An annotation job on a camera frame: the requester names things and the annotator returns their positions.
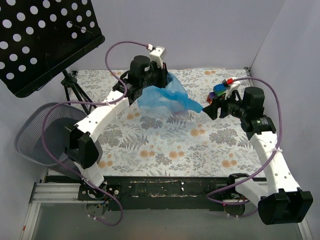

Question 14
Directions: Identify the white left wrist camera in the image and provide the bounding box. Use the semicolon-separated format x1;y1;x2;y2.
146;44;167;69

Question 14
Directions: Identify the black perforated music stand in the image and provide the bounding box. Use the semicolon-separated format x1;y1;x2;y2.
0;0;105;103

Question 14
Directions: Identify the colourful toy brick car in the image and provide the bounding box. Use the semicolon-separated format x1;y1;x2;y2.
206;83;227;104

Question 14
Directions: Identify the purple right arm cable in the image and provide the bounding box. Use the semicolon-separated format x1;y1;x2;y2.
206;77;284;219

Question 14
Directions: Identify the grey mesh trash bin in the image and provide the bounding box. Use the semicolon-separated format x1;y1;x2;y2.
14;102;88;181

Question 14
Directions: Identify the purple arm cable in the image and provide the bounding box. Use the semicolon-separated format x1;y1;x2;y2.
206;77;284;219
41;41;153;227

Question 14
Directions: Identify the aluminium frame rail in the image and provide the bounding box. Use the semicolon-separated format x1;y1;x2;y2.
20;182;99;240

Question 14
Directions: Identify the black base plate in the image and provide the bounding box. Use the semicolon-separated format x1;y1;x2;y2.
44;175;266;212

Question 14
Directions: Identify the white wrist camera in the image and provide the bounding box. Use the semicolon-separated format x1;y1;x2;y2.
222;77;241;100
146;44;167;69

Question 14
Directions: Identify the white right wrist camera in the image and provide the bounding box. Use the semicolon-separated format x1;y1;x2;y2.
222;77;241;100

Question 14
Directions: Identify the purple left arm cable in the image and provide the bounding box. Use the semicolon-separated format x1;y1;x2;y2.
41;41;153;227

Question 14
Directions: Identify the floral table mat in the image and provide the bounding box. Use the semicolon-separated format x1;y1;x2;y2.
69;68;267;178

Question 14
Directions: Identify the blue plastic trash bag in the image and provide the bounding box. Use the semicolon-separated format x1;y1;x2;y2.
137;72;203;114

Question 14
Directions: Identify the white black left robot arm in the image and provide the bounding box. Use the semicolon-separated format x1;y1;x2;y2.
64;54;168;200

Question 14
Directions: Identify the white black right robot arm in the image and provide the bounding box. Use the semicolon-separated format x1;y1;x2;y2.
203;87;313;225

